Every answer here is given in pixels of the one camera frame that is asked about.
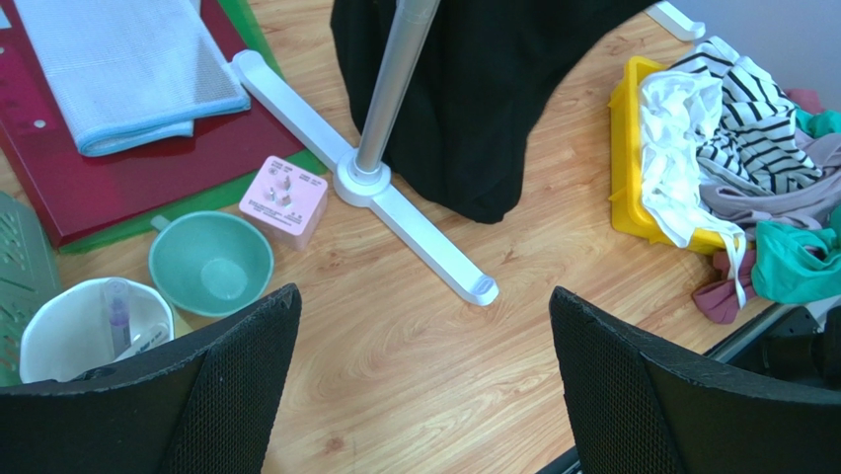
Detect mauve garment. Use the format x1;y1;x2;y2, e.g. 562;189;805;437
700;131;840;233

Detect silver white clothes rack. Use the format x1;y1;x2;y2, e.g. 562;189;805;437
232;0;706;306

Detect white cup with pens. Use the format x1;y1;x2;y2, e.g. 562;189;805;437
20;277;175;383

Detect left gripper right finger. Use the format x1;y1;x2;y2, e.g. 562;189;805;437
549;284;841;474

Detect green sheet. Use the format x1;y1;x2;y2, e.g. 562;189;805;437
58;0;330;257

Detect red folder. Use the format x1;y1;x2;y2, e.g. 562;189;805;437
1;1;323;250

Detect white mesh pouch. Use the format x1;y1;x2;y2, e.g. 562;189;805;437
15;1;251;157

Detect black white striped shirt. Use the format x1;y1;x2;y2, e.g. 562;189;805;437
670;37;823;197

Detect pink power adapter box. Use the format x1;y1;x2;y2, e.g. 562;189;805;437
239;156;329;251

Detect black tank top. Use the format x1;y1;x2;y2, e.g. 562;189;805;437
331;0;647;224

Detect dark red garment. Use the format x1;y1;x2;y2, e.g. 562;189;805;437
691;88;826;326

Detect teal bowl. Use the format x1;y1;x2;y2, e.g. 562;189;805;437
148;211;274;317

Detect white cloth garment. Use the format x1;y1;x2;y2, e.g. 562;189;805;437
639;70;747;308

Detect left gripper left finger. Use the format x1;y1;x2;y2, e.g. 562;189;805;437
1;284;302;473

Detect green mesh file organizer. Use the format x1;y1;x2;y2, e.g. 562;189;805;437
1;193;61;387

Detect green garment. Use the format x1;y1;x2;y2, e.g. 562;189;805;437
752;205;840;304

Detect yellow plastic tray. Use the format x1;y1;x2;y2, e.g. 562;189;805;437
608;55;757;257

